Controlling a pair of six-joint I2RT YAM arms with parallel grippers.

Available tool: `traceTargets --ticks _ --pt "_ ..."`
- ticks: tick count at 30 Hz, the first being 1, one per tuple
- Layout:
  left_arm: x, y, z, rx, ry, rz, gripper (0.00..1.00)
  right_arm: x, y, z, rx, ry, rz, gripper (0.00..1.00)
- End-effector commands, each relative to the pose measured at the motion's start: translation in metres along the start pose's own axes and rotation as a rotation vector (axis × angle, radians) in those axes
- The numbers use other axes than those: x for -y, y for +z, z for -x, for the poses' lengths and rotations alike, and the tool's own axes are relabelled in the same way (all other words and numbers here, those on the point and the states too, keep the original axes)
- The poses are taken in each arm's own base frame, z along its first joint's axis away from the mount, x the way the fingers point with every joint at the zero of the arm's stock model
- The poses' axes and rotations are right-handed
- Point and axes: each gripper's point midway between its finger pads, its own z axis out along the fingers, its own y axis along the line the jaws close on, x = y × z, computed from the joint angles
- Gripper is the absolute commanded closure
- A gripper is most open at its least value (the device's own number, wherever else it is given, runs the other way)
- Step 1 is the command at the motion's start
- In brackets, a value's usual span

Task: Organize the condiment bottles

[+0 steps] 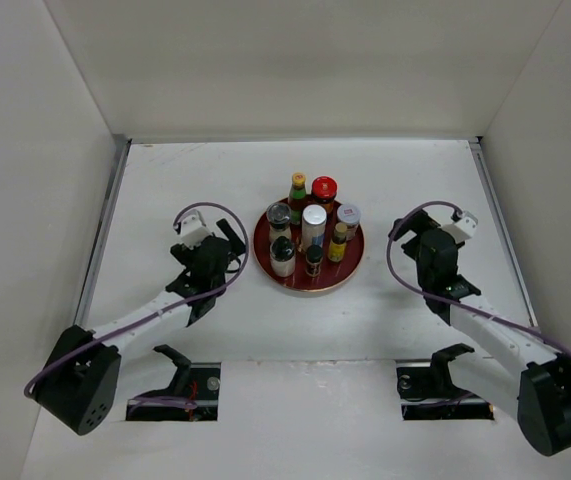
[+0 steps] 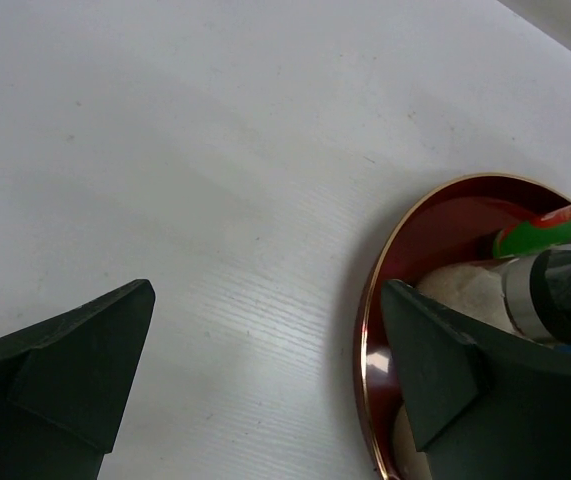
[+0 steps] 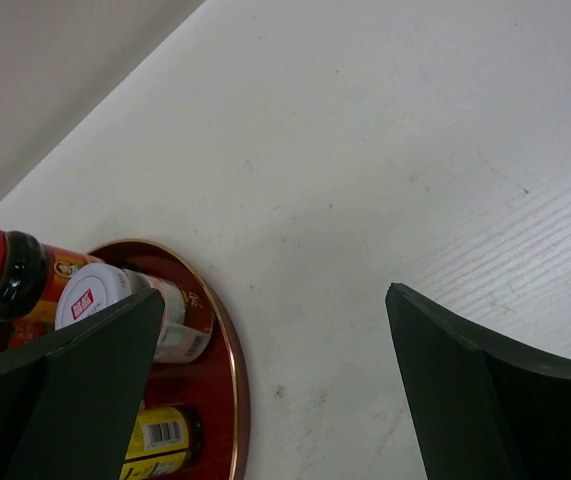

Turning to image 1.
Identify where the glass shaker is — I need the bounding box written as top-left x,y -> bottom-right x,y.
270,236 -> 296,278
266,202 -> 292,244

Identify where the grey lid spice jar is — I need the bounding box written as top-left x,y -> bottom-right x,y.
336,203 -> 361,241

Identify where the yellow label oil bottle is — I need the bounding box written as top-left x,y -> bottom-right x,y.
327,222 -> 347,263

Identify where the green label sauce bottle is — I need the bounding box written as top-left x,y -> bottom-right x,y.
288,172 -> 308,226

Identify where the small dark pepper bottle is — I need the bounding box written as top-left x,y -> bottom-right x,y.
305,244 -> 324,278

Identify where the white tall canister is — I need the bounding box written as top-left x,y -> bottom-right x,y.
301,204 -> 327,251

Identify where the red lid sauce jar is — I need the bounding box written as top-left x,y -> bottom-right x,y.
310,176 -> 338,218

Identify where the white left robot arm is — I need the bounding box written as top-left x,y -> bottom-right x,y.
24,212 -> 248,436

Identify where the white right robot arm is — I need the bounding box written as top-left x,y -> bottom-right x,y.
388,206 -> 571,456

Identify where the red round tray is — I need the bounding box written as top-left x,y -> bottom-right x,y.
253,202 -> 365,292

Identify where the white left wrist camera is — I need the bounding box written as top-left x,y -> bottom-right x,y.
174,209 -> 213,250

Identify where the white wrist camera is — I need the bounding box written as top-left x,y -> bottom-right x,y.
174,209 -> 213,250
441,211 -> 478,245

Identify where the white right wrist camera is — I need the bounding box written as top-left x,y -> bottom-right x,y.
441,211 -> 478,245

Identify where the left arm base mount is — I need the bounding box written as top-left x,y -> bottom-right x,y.
125,344 -> 222,422

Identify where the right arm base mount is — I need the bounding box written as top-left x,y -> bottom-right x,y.
396,343 -> 494,421

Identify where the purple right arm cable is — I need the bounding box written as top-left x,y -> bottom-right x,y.
385,200 -> 571,444

